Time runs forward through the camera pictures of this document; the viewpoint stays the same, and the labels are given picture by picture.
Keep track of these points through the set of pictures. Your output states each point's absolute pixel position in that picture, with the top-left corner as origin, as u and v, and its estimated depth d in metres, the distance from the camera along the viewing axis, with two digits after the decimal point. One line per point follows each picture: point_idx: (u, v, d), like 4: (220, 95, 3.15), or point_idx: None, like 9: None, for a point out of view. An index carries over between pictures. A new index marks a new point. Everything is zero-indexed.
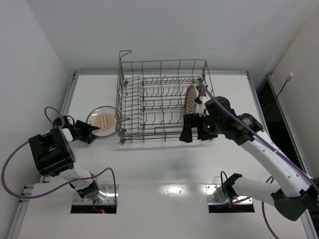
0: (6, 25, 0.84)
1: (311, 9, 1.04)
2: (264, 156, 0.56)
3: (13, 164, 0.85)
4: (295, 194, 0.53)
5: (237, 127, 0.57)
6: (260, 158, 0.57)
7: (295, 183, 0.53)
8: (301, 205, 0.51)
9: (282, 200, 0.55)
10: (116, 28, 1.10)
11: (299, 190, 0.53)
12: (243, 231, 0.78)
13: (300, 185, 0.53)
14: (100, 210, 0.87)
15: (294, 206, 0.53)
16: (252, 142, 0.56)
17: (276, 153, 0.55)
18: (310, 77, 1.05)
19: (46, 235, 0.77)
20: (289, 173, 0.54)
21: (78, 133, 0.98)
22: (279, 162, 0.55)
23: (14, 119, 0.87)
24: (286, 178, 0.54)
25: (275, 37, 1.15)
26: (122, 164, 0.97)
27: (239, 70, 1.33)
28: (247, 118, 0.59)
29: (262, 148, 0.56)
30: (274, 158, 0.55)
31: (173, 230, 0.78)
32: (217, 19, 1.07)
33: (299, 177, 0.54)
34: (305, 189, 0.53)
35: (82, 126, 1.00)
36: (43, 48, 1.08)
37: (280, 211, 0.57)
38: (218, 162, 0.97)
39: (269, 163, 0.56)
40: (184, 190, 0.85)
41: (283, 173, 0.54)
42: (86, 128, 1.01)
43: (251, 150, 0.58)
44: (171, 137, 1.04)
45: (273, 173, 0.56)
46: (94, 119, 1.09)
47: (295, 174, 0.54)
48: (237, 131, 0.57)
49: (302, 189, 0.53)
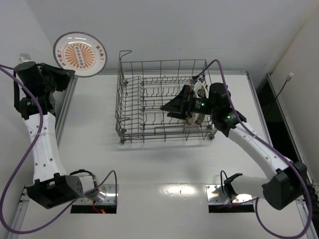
0: (7, 26, 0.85)
1: (311, 9, 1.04)
2: (245, 141, 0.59)
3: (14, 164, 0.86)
4: (272, 174, 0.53)
5: (228, 117, 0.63)
6: (243, 145, 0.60)
7: (272, 163, 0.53)
8: (278, 186, 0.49)
9: (265, 187, 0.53)
10: (116, 28, 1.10)
11: (275, 169, 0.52)
12: (243, 231, 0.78)
13: (277, 165, 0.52)
14: (100, 210, 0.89)
15: (273, 187, 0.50)
16: (235, 129, 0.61)
17: (255, 137, 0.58)
18: (310, 77, 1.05)
19: (46, 235, 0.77)
20: (267, 154, 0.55)
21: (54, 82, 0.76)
22: (258, 146, 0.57)
23: (14, 120, 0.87)
24: (264, 160, 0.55)
25: (275, 37, 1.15)
26: (122, 164, 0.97)
27: (239, 71, 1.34)
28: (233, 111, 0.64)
29: (243, 134, 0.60)
30: (252, 142, 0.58)
31: (174, 231, 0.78)
32: (217, 20, 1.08)
33: (277, 159, 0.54)
34: (282, 169, 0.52)
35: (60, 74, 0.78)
36: (43, 47, 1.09)
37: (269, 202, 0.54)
38: (219, 162, 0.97)
39: (250, 148, 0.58)
40: (184, 190, 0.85)
41: (261, 155, 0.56)
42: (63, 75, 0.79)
43: (235, 139, 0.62)
44: (171, 137, 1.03)
45: (255, 158, 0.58)
46: (65, 47, 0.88)
47: (273, 156, 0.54)
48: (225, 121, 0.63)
49: (278, 168, 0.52)
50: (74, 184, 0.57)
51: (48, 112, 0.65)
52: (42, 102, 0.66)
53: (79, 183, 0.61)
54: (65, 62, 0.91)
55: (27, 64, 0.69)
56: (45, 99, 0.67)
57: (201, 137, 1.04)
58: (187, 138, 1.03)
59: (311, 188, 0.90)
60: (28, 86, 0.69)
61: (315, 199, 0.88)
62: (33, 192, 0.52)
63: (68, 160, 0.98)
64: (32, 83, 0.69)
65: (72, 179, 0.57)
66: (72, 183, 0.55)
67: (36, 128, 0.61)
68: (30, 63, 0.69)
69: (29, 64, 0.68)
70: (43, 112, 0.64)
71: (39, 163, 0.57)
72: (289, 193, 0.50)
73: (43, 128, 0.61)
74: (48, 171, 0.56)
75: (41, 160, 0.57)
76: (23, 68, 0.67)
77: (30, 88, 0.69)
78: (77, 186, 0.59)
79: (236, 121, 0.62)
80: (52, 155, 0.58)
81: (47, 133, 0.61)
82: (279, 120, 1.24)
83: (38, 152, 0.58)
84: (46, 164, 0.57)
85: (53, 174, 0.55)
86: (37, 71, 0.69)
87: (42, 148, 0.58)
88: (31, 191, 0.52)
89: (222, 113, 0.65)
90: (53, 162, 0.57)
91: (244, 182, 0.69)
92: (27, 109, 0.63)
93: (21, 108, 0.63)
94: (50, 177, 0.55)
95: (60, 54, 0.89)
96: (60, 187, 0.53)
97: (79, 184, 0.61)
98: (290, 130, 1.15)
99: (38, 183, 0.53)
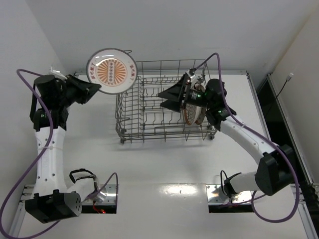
0: (7, 26, 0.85)
1: (311, 9, 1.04)
2: (235, 131, 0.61)
3: (15, 164, 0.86)
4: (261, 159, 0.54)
5: (219, 112, 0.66)
6: (233, 135, 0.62)
7: (259, 148, 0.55)
8: (266, 168, 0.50)
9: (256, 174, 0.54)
10: (116, 28, 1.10)
11: (263, 153, 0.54)
12: (243, 231, 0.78)
13: (264, 149, 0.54)
14: (100, 210, 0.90)
15: (262, 171, 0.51)
16: (225, 121, 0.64)
17: (243, 126, 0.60)
18: (310, 76, 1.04)
19: (46, 235, 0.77)
20: (254, 140, 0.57)
21: (73, 98, 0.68)
22: (246, 134, 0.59)
23: (14, 120, 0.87)
24: (252, 146, 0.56)
25: (275, 37, 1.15)
26: (122, 164, 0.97)
27: (239, 71, 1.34)
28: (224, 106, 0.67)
29: (233, 125, 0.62)
30: (241, 131, 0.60)
31: (174, 231, 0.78)
32: (217, 19, 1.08)
33: (264, 144, 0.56)
34: (269, 153, 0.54)
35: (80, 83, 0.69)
36: (43, 47, 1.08)
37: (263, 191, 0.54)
38: (219, 162, 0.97)
39: (240, 137, 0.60)
40: (184, 190, 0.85)
41: (249, 141, 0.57)
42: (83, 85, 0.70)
43: (227, 130, 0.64)
44: (171, 137, 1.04)
45: (245, 146, 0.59)
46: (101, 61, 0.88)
47: (261, 141, 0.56)
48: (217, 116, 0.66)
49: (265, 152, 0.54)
50: (73, 202, 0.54)
51: (59, 126, 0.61)
52: (54, 115, 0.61)
53: (79, 200, 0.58)
54: (94, 75, 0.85)
55: (48, 76, 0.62)
56: (59, 113, 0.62)
57: (201, 137, 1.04)
58: (187, 138, 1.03)
59: (312, 188, 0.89)
60: (44, 99, 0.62)
61: (315, 199, 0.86)
62: (30, 208, 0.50)
63: (68, 160, 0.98)
64: (49, 97, 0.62)
65: (71, 196, 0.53)
66: (70, 202, 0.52)
67: (45, 141, 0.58)
68: (50, 77, 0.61)
69: (49, 78, 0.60)
70: (54, 126, 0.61)
71: (42, 176, 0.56)
72: (279, 179, 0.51)
73: (51, 142, 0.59)
74: (48, 186, 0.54)
75: (44, 175, 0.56)
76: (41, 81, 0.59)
77: (45, 101, 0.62)
78: (77, 205, 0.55)
79: (226, 115, 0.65)
80: (55, 170, 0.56)
81: (55, 147, 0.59)
82: (279, 120, 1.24)
83: (42, 166, 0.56)
84: (48, 179, 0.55)
85: (52, 189, 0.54)
86: (56, 86, 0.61)
87: (46, 163, 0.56)
88: (28, 207, 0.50)
89: (215, 108, 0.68)
90: (55, 178, 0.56)
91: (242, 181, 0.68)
92: (40, 121, 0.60)
93: (35, 118, 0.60)
94: (50, 192, 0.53)
95: (93, 66, 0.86)
96: (58, 206, 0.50)
97: (79, 201, 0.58)
98: (290, 130, 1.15)
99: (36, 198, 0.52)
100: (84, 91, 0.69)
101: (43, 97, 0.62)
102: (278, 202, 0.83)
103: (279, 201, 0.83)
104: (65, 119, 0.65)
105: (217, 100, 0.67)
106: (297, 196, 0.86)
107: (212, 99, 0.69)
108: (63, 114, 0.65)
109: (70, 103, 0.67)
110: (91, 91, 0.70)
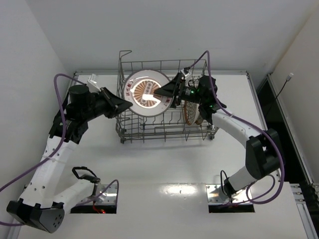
0: (8, 26, 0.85)
1: (312, 9, 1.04)
2: (224, 121, 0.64)
3: (15, 164, 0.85)
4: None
5: (211, 107, 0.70)
6: (223, 125, 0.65)
7: (246, 133, 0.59)
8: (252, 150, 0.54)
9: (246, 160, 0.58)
10: (116, 28, 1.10)
11: (249, 137, 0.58)
12: (243, 231, 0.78)
13: (250, 133, 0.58)
14: (100, 210, 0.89)
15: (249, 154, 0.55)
16: (215, 112, 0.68)
17: (232, 116, 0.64)
18: (310, 77, 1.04)
19: (46, 235, 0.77)
20: (241, 126, 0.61)
21: (100, 111, 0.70)
22: (235, 122, 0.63)
23: (15, 120, 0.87)
24: (240, 132, 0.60)
25: (275, 37, 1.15)
26: (122, 164, 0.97)
27: (239, 71, 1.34)
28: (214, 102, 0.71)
29: (222, 116, 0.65)
30: (230, 120, 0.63)
31: (174, 231, 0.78)
32: (218, 19, 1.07)
33: (251, 130, 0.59)
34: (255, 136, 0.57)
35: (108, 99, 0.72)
36: (43, 48, 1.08)
37: (253, 175, 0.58)
38: (218, 162, 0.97)
39: (229, 126, 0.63)
40: (184, 190, 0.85)
41: (237, 129, 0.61)
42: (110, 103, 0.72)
43: (218, 123, 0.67)
44: (171, 136, 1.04)
45: (235, 134, 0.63)
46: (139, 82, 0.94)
47: (247, 127, 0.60)
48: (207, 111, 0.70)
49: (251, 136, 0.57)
50: (52, 220, 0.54)
51: (70, 140, 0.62)
52: (71, 128, 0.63)
53: (61, 217, 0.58)
54: (129, 93, 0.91)
55: (82, 88, 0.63)
56: (76, 126, 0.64)
57: (201, 137, 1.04)
58: (187, 138, 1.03)
59: (312, 188, 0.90)
60: (70, 107, 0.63)
61: (315, 199, 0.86)
62: (11, 210, 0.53)
63: (68, 160, 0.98)
64: (76, 107, 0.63)
65: (51, 214, 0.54)
66: (46, 221, 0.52)
67: (51, 151, 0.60)
68: (84, 89, 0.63)
69: (83, 91, 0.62)
70: (66, 138, 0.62)
71: (34, 184, 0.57)
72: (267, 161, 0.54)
73: (56, 154, 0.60)
74: (34, 197, 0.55)
75: (36, 183, 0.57)
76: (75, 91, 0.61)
77: (71, 110, 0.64)
78: (55, 222, 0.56)
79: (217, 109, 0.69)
80: (46, 183, 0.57)
81: (56, 161, 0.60)
82: (278, 120, 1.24)
83: (38, 174, 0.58)
84: (37, 189, 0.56)
85: (35, 202, 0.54)
86: (87, 99, 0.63)
87: (42, 173, 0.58)
88: (10, 208, 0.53)
89: (207, 102, 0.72)
90: (43, 191, 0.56)
91: (242, 181, 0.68)
92: (56, 129, 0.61)
93: (53, 124, 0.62)
94: (31, 204, 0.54)
95: (130, 84, 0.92)
96: (33, 220, 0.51)
97: (61, 217, 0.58)
98: (290, 130, 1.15)
99: (19, 202, 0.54)
100: (113, 108, 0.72)
101: (70, 105, 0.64)
102: (278, 202, 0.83)
103: (278, 201, 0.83)
104: (79, 134, 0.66)
105: (208, 95, 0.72)
106: (297, 196, 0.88)
107: (204, 95, 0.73)
108: (80, 129, 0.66)
109: (94, 115, 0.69)
110: (120, 109, 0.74)
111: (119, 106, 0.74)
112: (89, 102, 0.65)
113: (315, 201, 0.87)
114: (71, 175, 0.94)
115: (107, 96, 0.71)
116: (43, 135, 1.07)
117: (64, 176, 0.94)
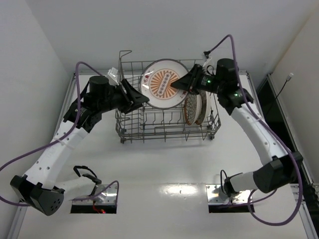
0: (9, 26, 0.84)
1: (312, 8, 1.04)
2: (248, 122, 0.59)
3: (16, 164, 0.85)
4: (268, 159, 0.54)
5: (235, 95, 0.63)
6: (245, 126, 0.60)
7: (270, 149, 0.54)
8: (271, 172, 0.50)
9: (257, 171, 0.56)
10: (117, 28, 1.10)
11: (271, 156, 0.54)
12: (243, 230, 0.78)
13: (274, 152, 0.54)
14: (100, 211, 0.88)
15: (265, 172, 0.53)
16: (239, 109, 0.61)
17: (258, 121, 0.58)
18: (310, 76, 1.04)
19: (46, 235, 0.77)
20: (266, 139, 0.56)
21: (115, 104, 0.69)
22: (259, 130, 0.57)
23: (15, 120, 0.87)
24: (262, 144, 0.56)
25: (275, 37, 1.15)
26: (121, 164, 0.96)
27: (239, 71, 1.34)
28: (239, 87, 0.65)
29: (247, 116, 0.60)
30: (255, 125, 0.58)
31: (173, 230, 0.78)
32: (218, 19, 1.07)
33: (276, 146, 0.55)
34: (279, 157, 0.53)
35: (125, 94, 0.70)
36: (43, 47, 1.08)
37: (257, 184, 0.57)
38: (218, 162, 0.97)
39: (251, 130, 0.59)
40: (184, 190, 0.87)
41: (260, 139, 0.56)
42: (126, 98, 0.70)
43: (239, 119, 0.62)
44: (171, 136, 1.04)
45: (254, 140, 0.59)
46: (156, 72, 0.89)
47: (273, 142, 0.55)
48: (229, 100, 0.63)
49: (274, 155, 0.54)
50: (49, 204, 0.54)
51: (81, 128, 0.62)
52: (85, 116, 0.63)
53: (60, 201, 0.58)
54: (147, 84, 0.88)
55: (102, 78, 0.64)
56: (90, 114, 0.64)
57: (201, 137, 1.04)
58: (187, 138, 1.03)
59: (312, 188, 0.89)
60: (87, 96, 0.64)
61: (315, 199, 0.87)
62: (13, 184, 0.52)
63: (68, 160, 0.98)
64: (93, 97, 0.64)
65: (51, 197, 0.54)
66: (44, 203, 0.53)
67: (62, 134, 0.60)
68: (104, 80, 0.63)
69: (103, 81, 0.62)
70: (78, 125, 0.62)
71: (39, 163, 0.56)
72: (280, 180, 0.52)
73: (66, 138, 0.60)
74: (37, 176, 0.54)
75: (42, 163, 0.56)
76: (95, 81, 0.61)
77: (88, 98, 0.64)
78: (53, 206, 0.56)
79: (241, 99, 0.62)
80: (51, 165, 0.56)
81: (65, 144, 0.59)
82: (279, 120, 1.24)
83: (45, 154, 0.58)
84: (42, 169, 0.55)
85: (38, 181, 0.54)
86: (105, 90, 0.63)
87: (50, 154, 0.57)
88: (12, 182, 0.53)
89: (229, 88, 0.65)
90: (47, 173, 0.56)
91: (242, 181, 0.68)
92: (70, 114, 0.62)
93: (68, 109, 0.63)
94: (34, 182, 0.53)
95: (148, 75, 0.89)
96: (32, 198, 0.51)
97: (60, 202, 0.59)
98: (290, 130, 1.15)
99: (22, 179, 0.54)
100: (128, 102, 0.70)
101: (88, 94, 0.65)
102: (277, 202, 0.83)
103: (278, 200, 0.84)
104: (92, 123, 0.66)
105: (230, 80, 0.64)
106: (297, 196, 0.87)
107: (223, 78, 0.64)
108: (93, 119, 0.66)
109: (109, 108, 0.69)
110: (135, 104, 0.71)
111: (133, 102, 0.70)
112: (106, 94, 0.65)
113: (315, 201, 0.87)
114: (71, 175, 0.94)
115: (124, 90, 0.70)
116: (43, 135, 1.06)
117: (64, 176, 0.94)
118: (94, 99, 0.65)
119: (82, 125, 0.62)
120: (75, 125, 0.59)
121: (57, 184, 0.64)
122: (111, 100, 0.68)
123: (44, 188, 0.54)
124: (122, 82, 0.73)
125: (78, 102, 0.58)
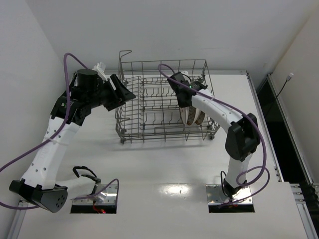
0: (9, 26, 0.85)
1: (311, 9, 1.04)
2: (205, 103, 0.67)
3: (15, 164, 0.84)
4: None
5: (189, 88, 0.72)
6: (204, 108, 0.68)
7: (228, 118, 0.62)
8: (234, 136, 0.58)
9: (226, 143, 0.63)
10: (117, 28, 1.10)
11: (231, 122, 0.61)
12: (243, 231, 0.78)
13: (232, 118, 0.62)
14: (100, 210, 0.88)
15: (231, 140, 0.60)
16: (196, 96, 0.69)
17: (213, 100, 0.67)
18: (310, 76, 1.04)
19: (46, 235, 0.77)
20: (223, 111, 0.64)
21: (104, 98, 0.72)
22: (215, 105, 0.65)
23: (15, 120, 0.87)
24: (221, 116, 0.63)
25: (275, 37, 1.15)
26: (121, 164, 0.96)
27: (239, 71, 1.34)
28: (195, 83, 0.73)
29: (203, 99, 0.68)
30: (210, 103, 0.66)
31: (174, 231, 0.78)
32: (218, 19, 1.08)
33: (232, 114, 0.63)
34: (236, 121, 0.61)
35: (114, 90, 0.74)
36: (43, 47, 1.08)
37: (232, 156, 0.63)
38: (218, 163, 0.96)
39: (210, 109, 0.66)
40: (184, 190, 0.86)
41: (218, 112, 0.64)
42: (114, 94, 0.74)
43: (198, 104, 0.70)
44: (172, 137, 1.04)
45: (215, 117, 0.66)
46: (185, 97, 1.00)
47: (229, 111, 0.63)
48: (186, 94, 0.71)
49: (233, 121, 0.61)
50: (52, 202, 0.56)
51: (71, 122, 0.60)
52: (74, 108, 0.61)
53: (64, 198, 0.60)
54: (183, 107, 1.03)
55: (90, 71, 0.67)
56: (79, 106, 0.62)
57: (201, 137, 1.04)
58: (187, 138, 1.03)
59: (312, 188, 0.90)
60: (76, 89, 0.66)
61: (315, 199, 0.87)
62: (13, 189, 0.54)
63: (68, 160, 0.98)
64: (82, 89, 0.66)
65: (52, 196, 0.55)
66: (46, 203, 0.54)
67: (53, 132, 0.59)
68: (93, 72, 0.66)
69: (92, 73, 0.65)
70: (68, 120, 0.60)
71: (35, 166, 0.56)
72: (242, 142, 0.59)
73: (58, 136, 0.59)
74: (35, 178, 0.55)
75: (37, 165, 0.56)
76: (82, 72, 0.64)
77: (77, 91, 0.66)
78: (58, 203, 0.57)
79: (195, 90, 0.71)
80: (47, 165, 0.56)
81: (58, 143, 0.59)
82: (279, 120, 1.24)
83: (39, 155, 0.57)
84: (38, 171, 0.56)
85: (36, 184, 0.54)
86: (94, 81, 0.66)
87: (44, 155, 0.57)
88: (12, 187, 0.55)
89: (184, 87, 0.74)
90: (44, 173, 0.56)
91: (238, 174, 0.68)
92: (58, 110, 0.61)
93: (54, 105, 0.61)
94: (33, 184, 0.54)
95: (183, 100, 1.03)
96: (34, 200, 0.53)
97: (64, 198, 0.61)
98: (291, 130, 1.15)
99: (21, 183, 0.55)
100: (117, 99, 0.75)
101: (77, 87, 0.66)
102: (277, 203, 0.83)
103: (279, 201, 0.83)
104: (82, 116, 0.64)
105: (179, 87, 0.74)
106: (297, 196, 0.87)
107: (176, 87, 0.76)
108: (82, 110, 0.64)
109: (97, 102, 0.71)
110: (124, 100, 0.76)
111: (121, 99, 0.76)
112: (95, 86, 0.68)
113: (315, 201, 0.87)
114: (71, 175, 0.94)
115: (113, 87, 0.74)
116: (43, 136, 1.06)
117: (64, 176, 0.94)
118: (83, 91, 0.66)
119: (71, 119, 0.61)
120: (65, 121, 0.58)
121: (59, 183, 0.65)
122: (100, 94, 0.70)
123: (45, 190, 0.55)
124: (110, 77, 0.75)
125: (68, 94, 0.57)
